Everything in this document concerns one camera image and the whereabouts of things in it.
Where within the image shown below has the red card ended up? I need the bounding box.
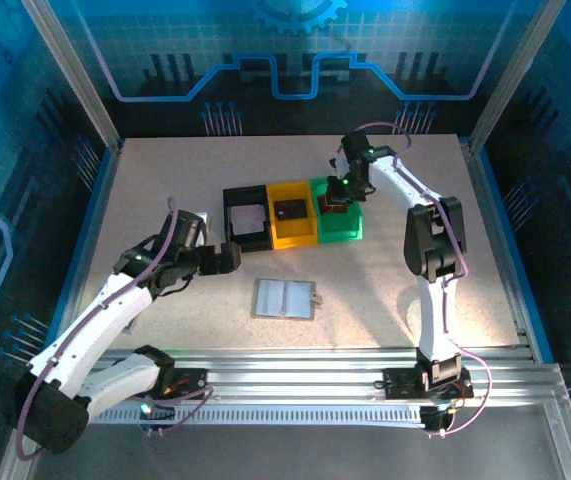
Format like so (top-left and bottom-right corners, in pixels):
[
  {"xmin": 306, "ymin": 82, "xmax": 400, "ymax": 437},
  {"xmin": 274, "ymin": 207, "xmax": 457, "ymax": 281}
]
[{"xmin": 317, "ymin": 195, "xmax": 350, "ymax": 214}]

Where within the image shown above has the grey card holder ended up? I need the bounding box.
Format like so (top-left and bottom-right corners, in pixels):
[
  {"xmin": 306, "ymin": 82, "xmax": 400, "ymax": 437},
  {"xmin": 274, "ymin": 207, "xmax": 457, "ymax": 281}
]
[{"xmin": 253, "ymin": 277, "xmax": 324, "ymax": 322}]

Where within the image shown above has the black card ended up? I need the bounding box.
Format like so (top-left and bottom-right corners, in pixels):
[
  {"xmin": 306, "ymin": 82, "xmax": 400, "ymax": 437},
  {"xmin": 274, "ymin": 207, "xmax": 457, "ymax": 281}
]
[{"xmin": 273, "ymin": 198, "xmax": 310, "ymax": 221}]

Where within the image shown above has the black plastic bin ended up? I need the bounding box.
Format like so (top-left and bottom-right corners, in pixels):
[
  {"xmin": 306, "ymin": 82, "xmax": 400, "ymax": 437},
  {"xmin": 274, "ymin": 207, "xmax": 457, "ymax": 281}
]
[{"xmin": 222, "ymin": 184, "xmax": 274, "ymax": 254}]

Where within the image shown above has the green plastic bin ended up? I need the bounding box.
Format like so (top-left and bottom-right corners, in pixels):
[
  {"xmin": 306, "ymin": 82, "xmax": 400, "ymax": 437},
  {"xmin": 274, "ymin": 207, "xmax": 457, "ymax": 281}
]
[{"xmin": 309, "ymin": 177, "xmax": 366, "ymax": 245}]

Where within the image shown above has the yellow plastic bin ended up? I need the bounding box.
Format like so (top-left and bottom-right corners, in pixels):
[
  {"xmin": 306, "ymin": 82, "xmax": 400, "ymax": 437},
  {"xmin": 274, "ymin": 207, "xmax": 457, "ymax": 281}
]
[{"xmin": 266, "ymin": 181, "xmax": 319, "ymax": 250}]

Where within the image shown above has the small controller board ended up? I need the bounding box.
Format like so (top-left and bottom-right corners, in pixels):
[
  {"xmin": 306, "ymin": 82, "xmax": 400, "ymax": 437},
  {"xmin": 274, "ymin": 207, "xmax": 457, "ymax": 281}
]
[
  {"xmin": 137, "ymin": 397, "xmax": 176, "ymax": 436},
  {"xmin": 419, "ymin": 404, "xmax": 459, "ymax": 439}
]

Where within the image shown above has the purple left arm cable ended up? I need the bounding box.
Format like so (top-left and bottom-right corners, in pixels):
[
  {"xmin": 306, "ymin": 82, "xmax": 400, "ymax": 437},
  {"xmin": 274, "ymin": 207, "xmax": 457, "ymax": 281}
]
[{"xmin": 14, "ymin": 197, "xmax": 216, "ymax": 461}]

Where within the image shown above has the blue edged side rail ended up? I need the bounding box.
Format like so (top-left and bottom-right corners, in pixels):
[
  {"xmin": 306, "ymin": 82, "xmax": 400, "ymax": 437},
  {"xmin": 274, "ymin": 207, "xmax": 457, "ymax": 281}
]
[
  {"xmin": 459, "ymin": 137, "xmax": 556, "ymax": 364},
  {"xmin": 39, "ymin": 139, "xmax": 124, "ymax": 364}
]

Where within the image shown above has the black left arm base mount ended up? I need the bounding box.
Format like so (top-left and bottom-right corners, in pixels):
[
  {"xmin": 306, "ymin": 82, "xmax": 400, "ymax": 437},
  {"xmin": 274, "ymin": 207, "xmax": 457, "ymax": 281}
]
[{"xmin": 159, "ymin": 367, "xmax": 210, "ymax": 401}]

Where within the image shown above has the aluminium frame front rail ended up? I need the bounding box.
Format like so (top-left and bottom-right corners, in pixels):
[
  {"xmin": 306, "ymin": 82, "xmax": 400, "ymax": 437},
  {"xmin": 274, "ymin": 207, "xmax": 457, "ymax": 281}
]
[{"xmin": 27, "ymin": 347, "xmax": 566, "ymax": 401}]

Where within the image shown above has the slotted grey cable tray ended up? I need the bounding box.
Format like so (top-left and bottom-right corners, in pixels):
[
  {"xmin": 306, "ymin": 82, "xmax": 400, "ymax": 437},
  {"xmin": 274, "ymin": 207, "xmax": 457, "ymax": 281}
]
[{"xmin": 89, "ymin": 403, "xmax": 429, "ymax": 426}]

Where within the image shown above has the aluminium frame post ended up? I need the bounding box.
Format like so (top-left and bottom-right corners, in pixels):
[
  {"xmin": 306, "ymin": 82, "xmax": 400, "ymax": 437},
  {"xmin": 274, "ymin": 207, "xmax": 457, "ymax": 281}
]
[
  {"xmin": 467, "ymin": 0, "xmax": 569, "ymax": 151},
  {"xmin": 19, "ymin": 0, "xmax": 124, "ymax": 154}
]

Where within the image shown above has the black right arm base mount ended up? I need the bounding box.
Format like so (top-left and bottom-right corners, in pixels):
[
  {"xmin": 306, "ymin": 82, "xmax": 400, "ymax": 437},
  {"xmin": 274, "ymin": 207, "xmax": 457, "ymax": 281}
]
[{"xmin": 382, "ymin": 367, "xmax": 475, "ymax": 401}]

